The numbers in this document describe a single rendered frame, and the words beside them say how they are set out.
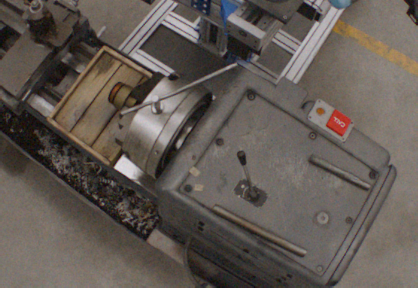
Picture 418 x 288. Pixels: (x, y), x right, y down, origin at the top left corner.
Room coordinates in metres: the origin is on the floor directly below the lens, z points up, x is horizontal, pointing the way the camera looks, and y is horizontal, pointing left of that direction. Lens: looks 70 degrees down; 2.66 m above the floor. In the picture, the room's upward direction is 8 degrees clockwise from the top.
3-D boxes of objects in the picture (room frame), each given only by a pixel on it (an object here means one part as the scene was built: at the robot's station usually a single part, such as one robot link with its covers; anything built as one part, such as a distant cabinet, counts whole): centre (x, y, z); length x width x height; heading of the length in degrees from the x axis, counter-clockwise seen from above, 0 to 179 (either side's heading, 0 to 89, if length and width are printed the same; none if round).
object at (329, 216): (0.43, -0.23, 1.06); 0.59 x 0.48 x 0.39; 65
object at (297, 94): (0.66, -0.21, 1.24); 0.09 x 0.08 x 0.03; 65
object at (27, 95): (0.88, 0.75, 0.90); 0.47 x 0.30 x 0.06; 155
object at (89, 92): (0.69, 0.37, 0.89); 0.36 x 0.30 x 0.04; 155
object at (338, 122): (0.59, -0.37, 1.26); 0.06 x 0.06 x 0.02; 65
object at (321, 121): (0.60, -0.34, 1.23); 0.13 x 0.08 x 0.05; 65
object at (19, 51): (0.87, 0.70, 0.95); 0.43 x 0.17 x 0.05; 155
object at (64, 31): (0.91, 0.65, 0.99); 0.20 x 0.10 x 0.05; 65
